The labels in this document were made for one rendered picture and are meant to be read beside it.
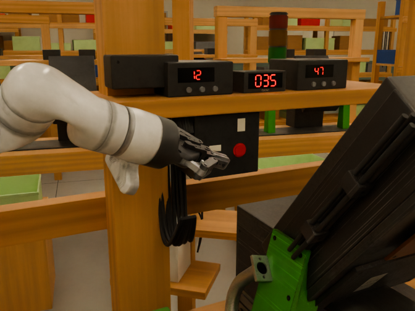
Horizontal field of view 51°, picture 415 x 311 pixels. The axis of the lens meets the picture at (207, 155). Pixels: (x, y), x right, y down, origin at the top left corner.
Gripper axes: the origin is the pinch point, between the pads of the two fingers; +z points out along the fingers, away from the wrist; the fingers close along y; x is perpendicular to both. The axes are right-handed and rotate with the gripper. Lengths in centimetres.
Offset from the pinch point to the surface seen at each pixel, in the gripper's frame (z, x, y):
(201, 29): 520, 60, 815
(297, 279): 24.2, 14.2, -11.3
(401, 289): 96, 23, -3
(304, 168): 65, 8, 32
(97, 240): 143, 204, 221
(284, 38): 35, -22, 41
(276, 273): 25.7, 18.0, -6.0
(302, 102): 34.8, -11.3, 22.2
